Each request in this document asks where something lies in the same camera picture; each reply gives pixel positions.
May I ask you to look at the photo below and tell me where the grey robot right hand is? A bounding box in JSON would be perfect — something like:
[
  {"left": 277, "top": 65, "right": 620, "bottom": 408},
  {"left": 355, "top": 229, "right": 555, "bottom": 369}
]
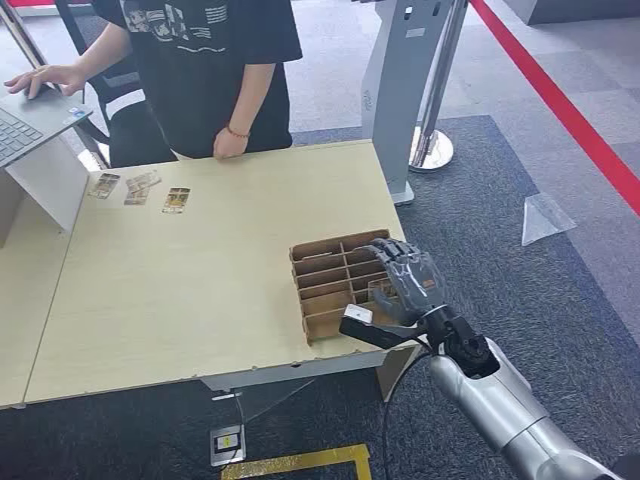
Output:
[{"left": 366, "top": 237, "right": 450, "bottom": 328}]

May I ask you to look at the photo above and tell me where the grey laptop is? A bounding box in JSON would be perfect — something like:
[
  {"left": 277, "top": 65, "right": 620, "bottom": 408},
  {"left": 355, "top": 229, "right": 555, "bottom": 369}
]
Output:
[{"left": 0, "top": 0, "right": 94, "bottom": 169}]

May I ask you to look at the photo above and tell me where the person's right hand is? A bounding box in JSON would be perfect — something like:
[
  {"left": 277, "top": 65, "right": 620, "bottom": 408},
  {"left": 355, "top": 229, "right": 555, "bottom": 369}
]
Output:
[{"left": 4, "top": 64, "right": 87, "bottom": 101}]

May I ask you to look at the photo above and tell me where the person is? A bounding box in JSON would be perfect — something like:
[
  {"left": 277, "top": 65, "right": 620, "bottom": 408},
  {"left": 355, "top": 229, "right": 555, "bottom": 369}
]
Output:
[{"left": 4, "top": 0, "right": 304, "bottom": 168}]

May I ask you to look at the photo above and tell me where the person's left hand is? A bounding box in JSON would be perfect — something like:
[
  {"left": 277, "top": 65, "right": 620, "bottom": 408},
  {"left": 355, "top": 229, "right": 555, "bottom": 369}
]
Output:
[{"left": 213, "top": 125, "right": 250, "bottom": 161}]

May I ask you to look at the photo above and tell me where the black office chair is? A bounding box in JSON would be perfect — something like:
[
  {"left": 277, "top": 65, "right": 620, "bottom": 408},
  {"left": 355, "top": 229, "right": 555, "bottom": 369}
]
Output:
[{"left": 54, "top": 0, "right": 177, "bottom": 170}]

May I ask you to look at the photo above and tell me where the light wood desk leg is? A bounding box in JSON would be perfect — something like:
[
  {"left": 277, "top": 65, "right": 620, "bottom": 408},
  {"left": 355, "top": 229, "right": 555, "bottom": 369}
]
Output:
[{"left": 374, "top": 344, "right": 426, "bottom": 403}]

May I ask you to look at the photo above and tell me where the grey kiosk stand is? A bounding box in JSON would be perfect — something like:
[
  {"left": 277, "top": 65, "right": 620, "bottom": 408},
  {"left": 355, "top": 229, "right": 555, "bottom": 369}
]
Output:
[{"left": 361, "top": 0, "right": 469, "bottom": 206}]

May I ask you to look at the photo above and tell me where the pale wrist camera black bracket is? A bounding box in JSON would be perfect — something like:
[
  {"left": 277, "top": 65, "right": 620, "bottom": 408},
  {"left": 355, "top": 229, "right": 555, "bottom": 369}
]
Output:
[{"left": 339, "top": 304, "right": 425, "bottom": 351}]

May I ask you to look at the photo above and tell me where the white laptop stand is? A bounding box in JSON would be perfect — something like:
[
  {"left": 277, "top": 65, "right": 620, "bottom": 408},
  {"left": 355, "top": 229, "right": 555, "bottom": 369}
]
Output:
[{"left": 0, "top": 135, "right": 90, "bottom": 250}]

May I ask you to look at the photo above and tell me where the red barrier belt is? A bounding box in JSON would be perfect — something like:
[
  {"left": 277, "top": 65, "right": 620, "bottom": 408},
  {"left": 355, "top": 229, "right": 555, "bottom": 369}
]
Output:
[{"left": 469, "top": 0, "right": 640, "bottom": 219}]

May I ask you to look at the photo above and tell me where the grey platform base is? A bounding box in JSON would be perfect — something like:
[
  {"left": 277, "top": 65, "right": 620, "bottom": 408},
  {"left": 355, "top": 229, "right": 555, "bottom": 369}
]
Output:
[{"left": 502, "top": 0, "right": 640, "bottom": 26}]

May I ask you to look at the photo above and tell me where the clear plastic triangle sheet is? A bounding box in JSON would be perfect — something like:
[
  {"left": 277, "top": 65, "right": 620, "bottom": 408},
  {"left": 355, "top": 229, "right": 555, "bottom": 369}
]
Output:
[{"left": 521, "top": 192, "right": 577, "bottom": 248}]

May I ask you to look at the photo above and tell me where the black cable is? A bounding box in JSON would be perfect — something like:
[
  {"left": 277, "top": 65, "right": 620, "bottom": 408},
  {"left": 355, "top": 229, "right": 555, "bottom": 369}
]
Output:
[{"left": 381, "top": 334, "right": 441, "bottom": 480}]

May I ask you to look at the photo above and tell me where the brown wooden divider tray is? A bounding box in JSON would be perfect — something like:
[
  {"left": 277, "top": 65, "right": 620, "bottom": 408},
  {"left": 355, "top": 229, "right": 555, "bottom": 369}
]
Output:
[{"left": 289, "top": 229, "right": 416, "bottom": 346}]

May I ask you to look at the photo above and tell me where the yellow picture card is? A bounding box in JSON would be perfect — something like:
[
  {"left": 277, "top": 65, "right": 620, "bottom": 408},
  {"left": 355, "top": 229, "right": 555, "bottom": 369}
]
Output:
[{"left": 161, "top": 187, "right": 192, "bottom": 215}]

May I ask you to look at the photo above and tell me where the metal floor socket box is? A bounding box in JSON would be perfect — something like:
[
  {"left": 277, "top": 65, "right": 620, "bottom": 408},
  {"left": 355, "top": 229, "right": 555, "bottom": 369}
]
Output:
[{"left": 209, "top": 424, "right": 247, "bottom": 468}]

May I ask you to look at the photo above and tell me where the chrome stanchion post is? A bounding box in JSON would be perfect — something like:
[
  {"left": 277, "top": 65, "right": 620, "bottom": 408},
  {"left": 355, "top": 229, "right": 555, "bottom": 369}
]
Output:
[{"left": 408, "top": 0, "right": 469, "bottom": 174}]

